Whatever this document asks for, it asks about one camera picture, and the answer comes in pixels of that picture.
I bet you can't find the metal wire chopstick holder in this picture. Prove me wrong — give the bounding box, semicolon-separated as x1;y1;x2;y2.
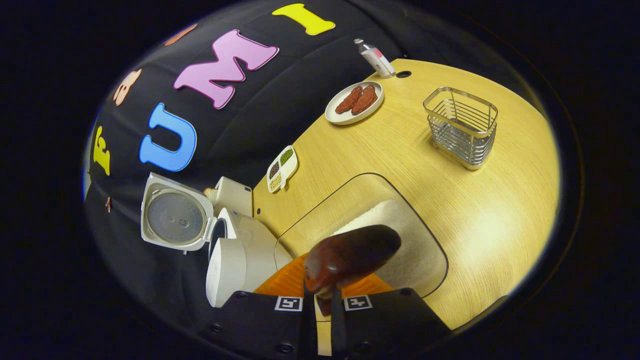
423;86;499;171

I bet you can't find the white divided grain dish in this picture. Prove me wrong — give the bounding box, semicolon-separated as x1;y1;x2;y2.
266;145;299;194

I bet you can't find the white toaster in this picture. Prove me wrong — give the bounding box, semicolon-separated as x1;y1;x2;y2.
204;176;254;218

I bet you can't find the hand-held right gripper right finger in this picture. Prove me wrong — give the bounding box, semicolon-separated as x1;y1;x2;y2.
330;272;451;358

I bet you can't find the clear bottle with white label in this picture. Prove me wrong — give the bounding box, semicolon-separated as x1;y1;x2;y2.
353;38;397;79

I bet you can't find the brown wooden spoon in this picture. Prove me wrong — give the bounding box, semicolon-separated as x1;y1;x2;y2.
304;224;402;317

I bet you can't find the white rice cooker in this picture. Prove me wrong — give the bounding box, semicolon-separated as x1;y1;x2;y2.
140;172;293;308

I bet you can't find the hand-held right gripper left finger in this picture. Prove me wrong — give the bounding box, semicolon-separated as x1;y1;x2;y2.
200;252;318;358

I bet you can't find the white round plate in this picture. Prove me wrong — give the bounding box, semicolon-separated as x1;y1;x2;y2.
325;81;385;126

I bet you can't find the red meat piece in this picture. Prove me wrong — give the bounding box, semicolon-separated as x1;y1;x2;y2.
351;85;379;116
335;85;364;115

